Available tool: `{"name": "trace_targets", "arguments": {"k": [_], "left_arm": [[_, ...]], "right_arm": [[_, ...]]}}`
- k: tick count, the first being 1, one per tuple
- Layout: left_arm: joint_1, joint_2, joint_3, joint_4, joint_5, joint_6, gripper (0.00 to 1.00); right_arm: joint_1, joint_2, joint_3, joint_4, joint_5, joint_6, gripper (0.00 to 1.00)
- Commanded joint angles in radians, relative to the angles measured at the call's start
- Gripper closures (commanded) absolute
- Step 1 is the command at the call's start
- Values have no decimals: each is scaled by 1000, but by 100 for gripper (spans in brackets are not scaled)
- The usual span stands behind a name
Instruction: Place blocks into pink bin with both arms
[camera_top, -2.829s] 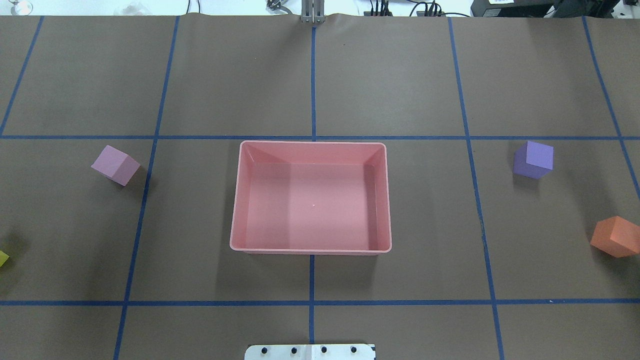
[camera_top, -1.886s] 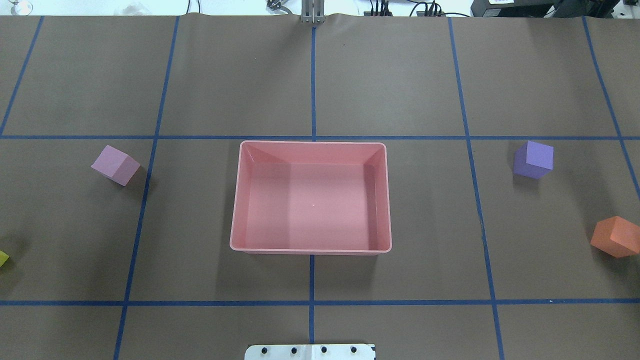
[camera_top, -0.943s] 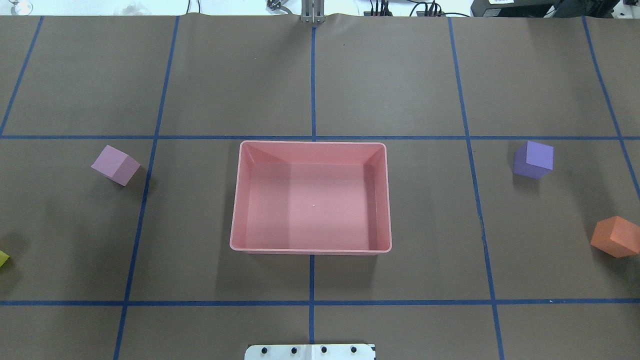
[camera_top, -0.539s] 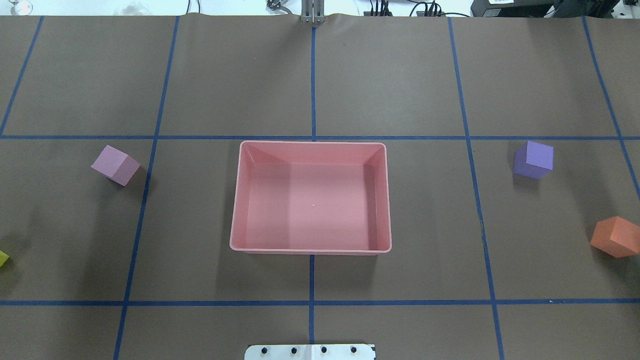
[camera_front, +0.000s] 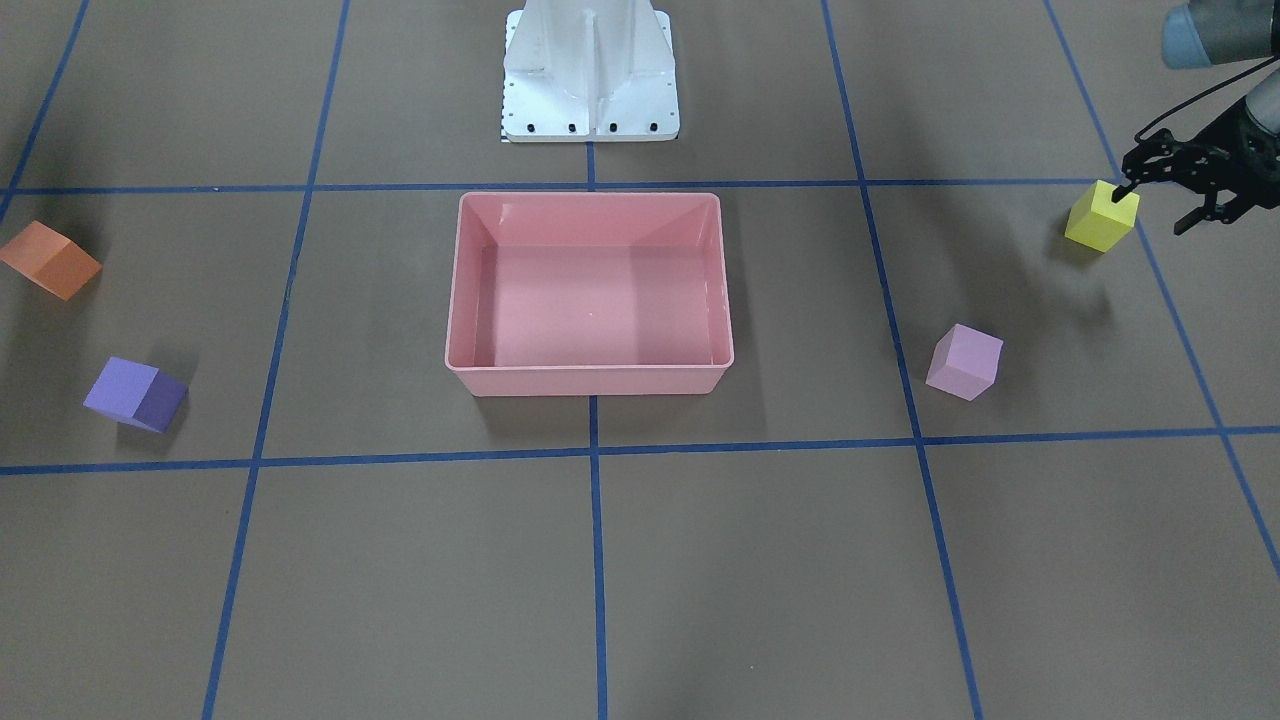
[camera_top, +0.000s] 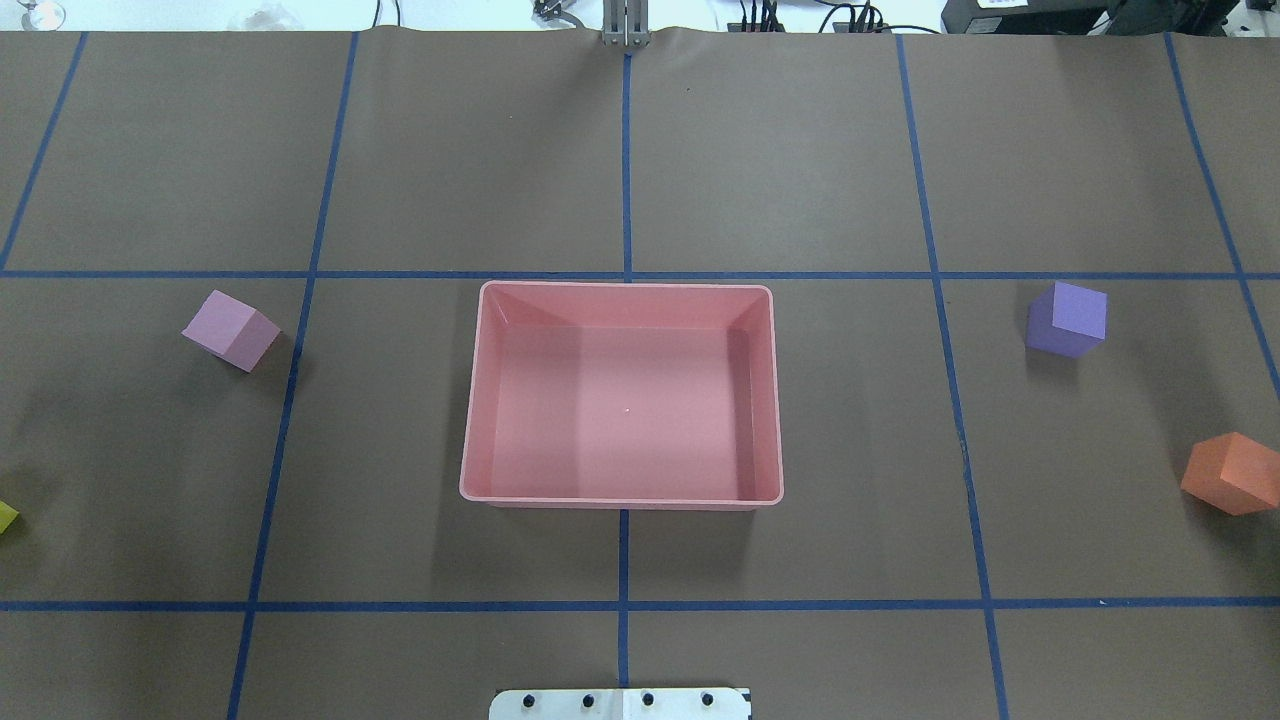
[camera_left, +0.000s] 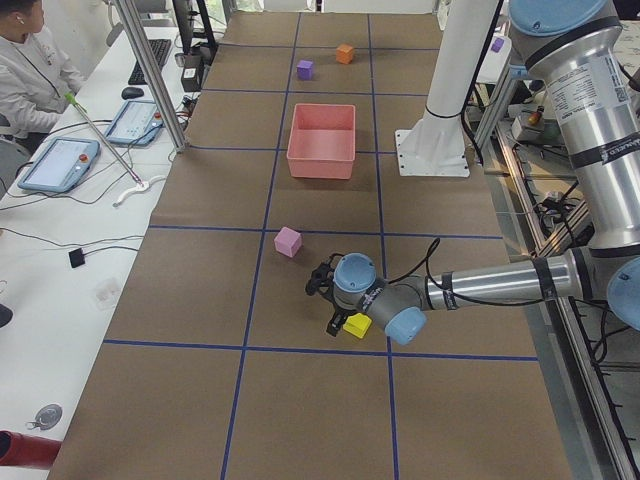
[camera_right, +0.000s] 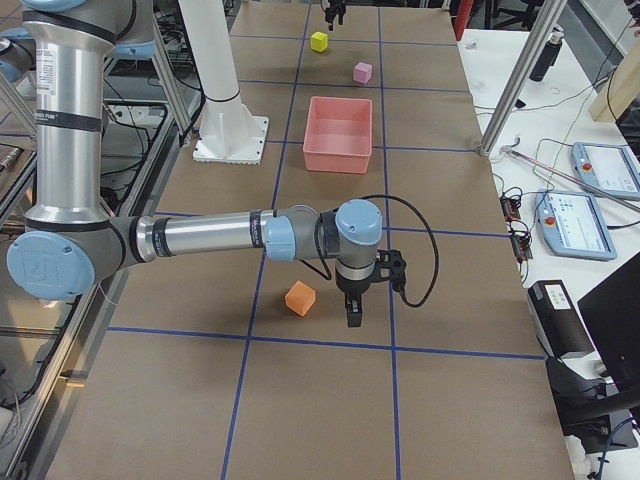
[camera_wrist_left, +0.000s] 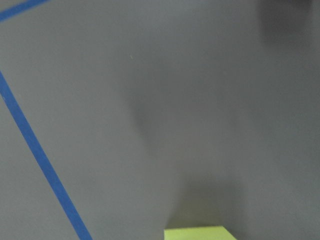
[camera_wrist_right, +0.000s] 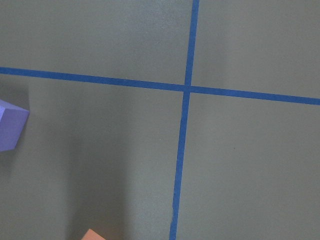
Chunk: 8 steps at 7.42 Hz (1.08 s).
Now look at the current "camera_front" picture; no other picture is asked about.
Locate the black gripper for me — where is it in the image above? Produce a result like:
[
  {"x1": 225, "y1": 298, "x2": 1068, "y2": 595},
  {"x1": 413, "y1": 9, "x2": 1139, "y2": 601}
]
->
[{"x1": 1111, "y1": 100, "x2": 1279, "y2": 236}]

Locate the orange foam block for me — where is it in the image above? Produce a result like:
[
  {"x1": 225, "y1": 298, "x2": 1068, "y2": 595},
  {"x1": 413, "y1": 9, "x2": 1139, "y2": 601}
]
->
[{"x1": 1, "y1": 222, "x2": 102, "y2": 301}]

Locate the pink plastic bin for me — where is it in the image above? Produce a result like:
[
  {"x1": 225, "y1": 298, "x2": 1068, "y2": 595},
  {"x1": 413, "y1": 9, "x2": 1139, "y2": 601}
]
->
[{"x1": 444, "y1": 191, "x2": 735, "y2": 397}]

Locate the yellow foam block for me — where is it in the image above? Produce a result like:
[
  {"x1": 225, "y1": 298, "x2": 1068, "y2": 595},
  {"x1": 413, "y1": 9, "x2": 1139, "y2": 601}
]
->
[{"x1": 1062, "y1": 179, "x2": 1140, "y2": 252}]

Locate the light pink foam block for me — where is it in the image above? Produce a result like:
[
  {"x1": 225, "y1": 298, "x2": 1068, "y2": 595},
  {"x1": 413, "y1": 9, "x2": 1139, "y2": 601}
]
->
[{"x1": 925, "y1": 324, "x2": 1004, "y2": 401}]

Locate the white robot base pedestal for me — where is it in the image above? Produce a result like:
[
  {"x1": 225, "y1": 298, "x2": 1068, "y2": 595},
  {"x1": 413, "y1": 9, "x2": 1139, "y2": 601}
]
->
[{"x1": 500, "y1": 1, "x2": 681, "y2": 143}]

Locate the purple foam block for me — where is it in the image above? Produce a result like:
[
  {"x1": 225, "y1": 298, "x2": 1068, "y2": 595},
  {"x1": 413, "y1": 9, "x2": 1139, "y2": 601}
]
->
[{"x1": 82, "y1": 356, "x2": 188, "y2": 433}]

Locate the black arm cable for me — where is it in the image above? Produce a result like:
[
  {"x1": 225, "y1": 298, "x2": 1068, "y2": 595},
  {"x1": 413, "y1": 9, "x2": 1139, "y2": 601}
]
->
[{"x1": 1133, "y1": 58, "x2": 1280, "y2": 151}]

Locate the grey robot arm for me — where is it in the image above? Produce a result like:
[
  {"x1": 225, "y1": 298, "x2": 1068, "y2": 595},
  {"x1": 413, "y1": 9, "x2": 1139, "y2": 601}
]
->
[{"x1": 1111, "y1": 1, "x2": 1279, "y2": 236}]

